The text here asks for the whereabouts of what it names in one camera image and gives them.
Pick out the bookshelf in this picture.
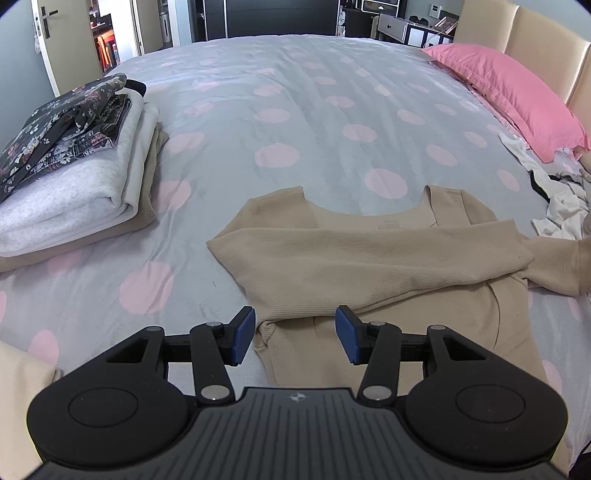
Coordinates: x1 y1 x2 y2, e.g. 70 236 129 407
93 22 122 75

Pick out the dark sliding-door wardrobe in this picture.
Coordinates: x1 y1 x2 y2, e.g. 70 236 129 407
193 0 341 43

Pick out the cream folded garment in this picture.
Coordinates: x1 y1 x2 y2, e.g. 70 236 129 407
0 340 62 480

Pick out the white nightstand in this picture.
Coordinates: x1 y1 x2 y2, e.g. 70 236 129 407
374 12 458 49

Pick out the black storage drawer box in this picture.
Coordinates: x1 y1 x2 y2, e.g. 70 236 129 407
361 0 407 14

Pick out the dark low cabinet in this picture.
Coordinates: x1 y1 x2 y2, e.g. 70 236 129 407
341 6 376 39

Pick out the door handle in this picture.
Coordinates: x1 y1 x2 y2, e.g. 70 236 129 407
35 5 53 38

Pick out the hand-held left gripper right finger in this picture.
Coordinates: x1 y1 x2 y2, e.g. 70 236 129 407
335 305 505 407

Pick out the white door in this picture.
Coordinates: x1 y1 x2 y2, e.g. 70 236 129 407
30 0 106 98

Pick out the dark floral folded garment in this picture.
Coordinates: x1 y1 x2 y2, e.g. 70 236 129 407
0 72 148 204

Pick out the pink pillow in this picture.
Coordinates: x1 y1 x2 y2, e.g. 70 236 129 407
422 42 591 165

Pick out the polka dot bed sheet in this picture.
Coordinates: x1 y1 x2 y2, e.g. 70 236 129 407
0 32 591 462

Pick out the beige knit sweater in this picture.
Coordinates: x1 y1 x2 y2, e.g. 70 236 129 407
206 185 591 390

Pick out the cream padded headboard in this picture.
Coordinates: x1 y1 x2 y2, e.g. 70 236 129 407
455 0 591 121

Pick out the white garment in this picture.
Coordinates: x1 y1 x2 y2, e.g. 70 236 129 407
499 133 591 241

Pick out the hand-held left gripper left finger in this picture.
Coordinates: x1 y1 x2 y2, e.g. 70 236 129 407
92 306 256 407

